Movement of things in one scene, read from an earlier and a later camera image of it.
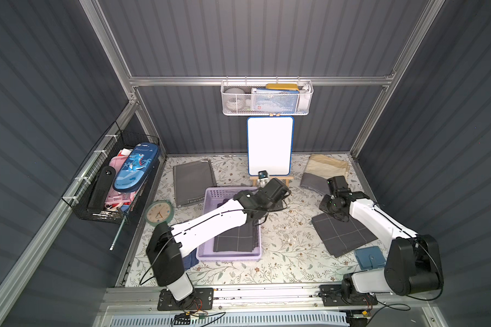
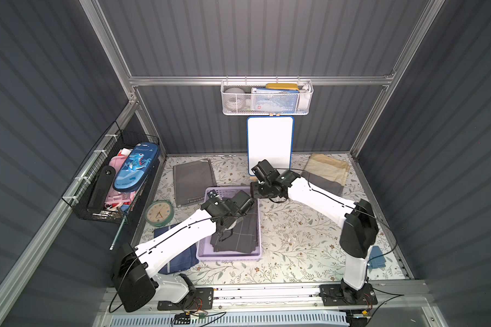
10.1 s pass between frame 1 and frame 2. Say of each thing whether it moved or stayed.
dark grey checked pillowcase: stayed
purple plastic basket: stayed
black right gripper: moved
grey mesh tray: stayed
